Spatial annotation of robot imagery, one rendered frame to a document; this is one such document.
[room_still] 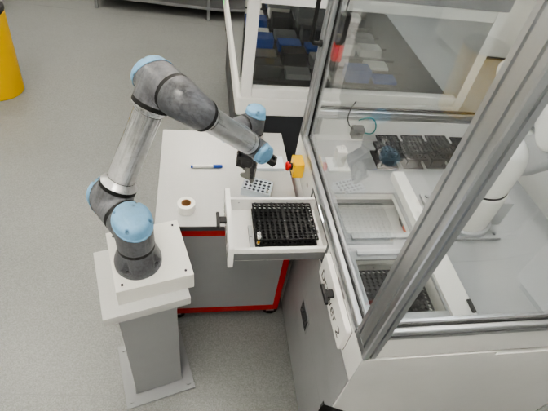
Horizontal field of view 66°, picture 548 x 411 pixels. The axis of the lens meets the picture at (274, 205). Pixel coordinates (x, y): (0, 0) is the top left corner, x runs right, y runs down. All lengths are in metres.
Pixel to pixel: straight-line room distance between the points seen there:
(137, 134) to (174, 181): 0.60
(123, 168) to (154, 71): 0.31
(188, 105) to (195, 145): 0.89
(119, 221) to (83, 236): 1.42
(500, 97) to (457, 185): 0.16
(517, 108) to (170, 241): 1.16
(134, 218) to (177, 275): 0.26
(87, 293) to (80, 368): 0.40
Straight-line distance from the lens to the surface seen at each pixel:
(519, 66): 0.71
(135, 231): 1.29
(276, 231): 1.50
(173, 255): 1.49
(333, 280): 1.38
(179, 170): 1.91
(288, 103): 2.18
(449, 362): 1.43
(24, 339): 2.42
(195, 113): 1.17
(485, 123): 0.75
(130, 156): 1.32
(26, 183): 3.13
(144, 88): 1.24
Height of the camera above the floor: 2.02
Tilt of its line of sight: 45 degrees down
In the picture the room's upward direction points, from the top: 10 degrees clockwise
